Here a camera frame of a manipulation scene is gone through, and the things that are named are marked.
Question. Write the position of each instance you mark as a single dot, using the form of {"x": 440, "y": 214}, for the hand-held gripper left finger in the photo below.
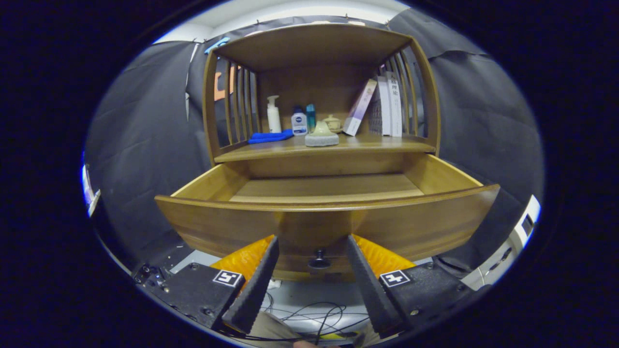
{"x": 256, "y": 290}

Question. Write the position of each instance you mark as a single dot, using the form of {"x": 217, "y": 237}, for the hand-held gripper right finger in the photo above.
{"x": 370, "y": 290}

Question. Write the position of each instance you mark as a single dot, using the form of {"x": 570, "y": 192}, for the wooden drawer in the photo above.
{"x": 217, "y": 227}

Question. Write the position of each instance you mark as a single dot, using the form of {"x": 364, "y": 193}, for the pale green scrubbing brush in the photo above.
{"x": 321, "y": 137}

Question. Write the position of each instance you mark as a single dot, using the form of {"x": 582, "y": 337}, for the dark drawer knob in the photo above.
{"x": 319, "y": 263}

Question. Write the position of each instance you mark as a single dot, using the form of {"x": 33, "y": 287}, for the wooden countertop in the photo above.
{"x": 377, "y": 144}

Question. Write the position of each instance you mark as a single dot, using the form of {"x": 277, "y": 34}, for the wooden cabinet with slatted sides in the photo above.
{"x": 314, "y": 43}

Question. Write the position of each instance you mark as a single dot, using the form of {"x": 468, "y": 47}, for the crumpled white paper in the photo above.
{"x": 275, "y": 283}

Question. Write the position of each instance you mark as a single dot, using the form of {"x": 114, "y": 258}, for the person's khaki trouser leg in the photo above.
{"x": 273, "y": 328}

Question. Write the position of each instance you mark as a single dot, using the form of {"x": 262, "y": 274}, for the yellow and black tool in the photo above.
{"x": 333, "y": 335}

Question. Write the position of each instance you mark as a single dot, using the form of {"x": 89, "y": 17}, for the blue cloth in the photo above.
{"x": 268, "y": 137}

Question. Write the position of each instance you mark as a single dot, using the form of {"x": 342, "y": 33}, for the white appliance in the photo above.
{"x": 517, "y": 237}

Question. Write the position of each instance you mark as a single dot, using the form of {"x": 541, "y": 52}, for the white pump bottle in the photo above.
{"x": 274, "y": 121}

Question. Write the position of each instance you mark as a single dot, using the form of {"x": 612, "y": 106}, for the small cream lidded pot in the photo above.
{"x": 334, "y": 123}

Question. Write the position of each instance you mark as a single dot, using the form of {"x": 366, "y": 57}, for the white lotion bottle blue cap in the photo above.
{"x": 299, "y": 124}

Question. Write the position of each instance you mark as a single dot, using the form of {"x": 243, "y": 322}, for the purple and white box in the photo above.
{"x": 359, "y": 108}

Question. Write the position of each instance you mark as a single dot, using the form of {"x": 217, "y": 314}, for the plain white book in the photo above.
{"x": 385, "y": 108}

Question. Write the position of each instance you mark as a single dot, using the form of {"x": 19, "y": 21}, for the small teal bottle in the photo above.
{"x": 311, "y": 116}

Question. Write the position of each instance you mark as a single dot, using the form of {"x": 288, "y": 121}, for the black backdrop cloth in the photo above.
{"x": 145, "y": 145}

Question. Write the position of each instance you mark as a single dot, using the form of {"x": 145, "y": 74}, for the white book with dark lettering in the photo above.
{"x": 395, "y": 106}

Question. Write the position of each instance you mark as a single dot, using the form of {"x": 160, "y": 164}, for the bright monitor screen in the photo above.
{"x": 92, "y": 198}

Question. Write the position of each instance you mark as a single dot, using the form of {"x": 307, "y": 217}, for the black metal bracket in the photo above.
{"x": 150, "y": 273}

